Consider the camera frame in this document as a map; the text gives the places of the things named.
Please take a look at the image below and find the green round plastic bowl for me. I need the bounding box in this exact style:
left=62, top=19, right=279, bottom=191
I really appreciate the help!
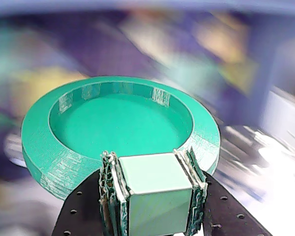
left=21, top=75, right=221, bottom=236

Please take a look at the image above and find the black perforated gripper finger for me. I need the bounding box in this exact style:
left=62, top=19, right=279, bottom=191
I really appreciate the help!
left=201, top=170, right=274, bottom=236
left=51, top=169, right=104, bottom=236

